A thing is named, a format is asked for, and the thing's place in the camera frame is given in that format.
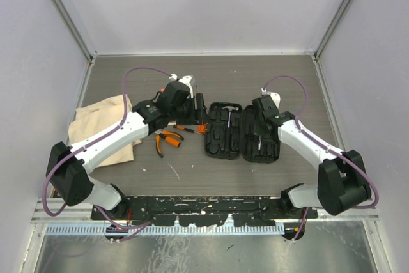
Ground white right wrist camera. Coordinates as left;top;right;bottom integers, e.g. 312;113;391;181
261;88;281;108

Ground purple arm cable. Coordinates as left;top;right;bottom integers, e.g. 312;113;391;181
261;75;381;244
42;66;178;244

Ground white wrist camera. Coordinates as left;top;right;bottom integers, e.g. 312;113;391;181
169;74;195;98
261;88;281;108

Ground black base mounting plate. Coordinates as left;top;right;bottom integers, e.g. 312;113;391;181
90;195;318;226

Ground black plastic tool case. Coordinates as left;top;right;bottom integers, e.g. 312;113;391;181
204;102;280;164

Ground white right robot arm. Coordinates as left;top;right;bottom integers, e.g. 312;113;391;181
252;92;373;218

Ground white slotted cable duct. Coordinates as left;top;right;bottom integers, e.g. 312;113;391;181
45;222;285;237

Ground aluminium front rail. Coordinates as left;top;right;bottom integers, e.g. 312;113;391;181
30;194;380;222

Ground beige cloth bag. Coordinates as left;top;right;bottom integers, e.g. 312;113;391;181
68;93;144;168

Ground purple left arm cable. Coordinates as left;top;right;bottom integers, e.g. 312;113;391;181
42;66;178;244

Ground black handled claw hammer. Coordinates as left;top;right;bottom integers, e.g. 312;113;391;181
222;105;242;129

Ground orange black pliers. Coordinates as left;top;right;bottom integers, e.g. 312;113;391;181
155;130;184;158

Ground black handled large screwdriver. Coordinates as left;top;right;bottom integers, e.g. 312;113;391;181
257;136;263;156

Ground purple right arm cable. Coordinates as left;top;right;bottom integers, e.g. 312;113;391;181
261;75;381;244

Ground orange black slim screwdriver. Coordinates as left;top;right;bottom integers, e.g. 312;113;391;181
173;124;196;133

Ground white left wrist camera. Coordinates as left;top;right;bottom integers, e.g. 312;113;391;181
169;74;195;98

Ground orange small tool piece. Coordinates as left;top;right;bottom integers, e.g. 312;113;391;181
197;123;208;134

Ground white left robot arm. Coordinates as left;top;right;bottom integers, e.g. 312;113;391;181
44;76;207;219

